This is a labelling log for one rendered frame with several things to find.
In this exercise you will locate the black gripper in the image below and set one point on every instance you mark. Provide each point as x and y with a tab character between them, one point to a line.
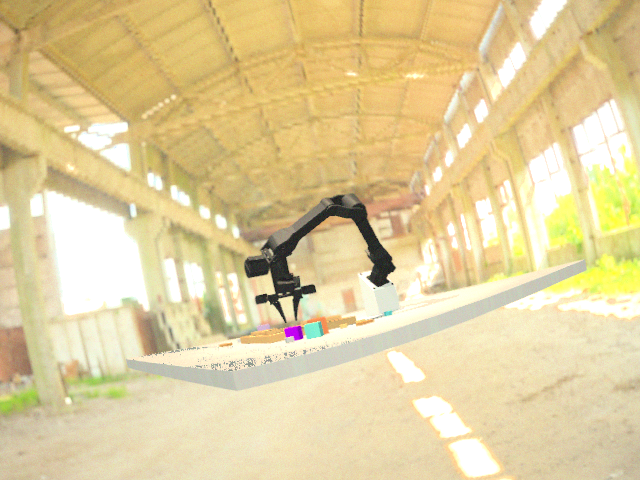
274	298

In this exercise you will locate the pale yellow square board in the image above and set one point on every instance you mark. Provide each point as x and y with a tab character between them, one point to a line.
275	335

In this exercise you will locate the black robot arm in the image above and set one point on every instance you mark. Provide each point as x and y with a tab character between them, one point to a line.
285	240

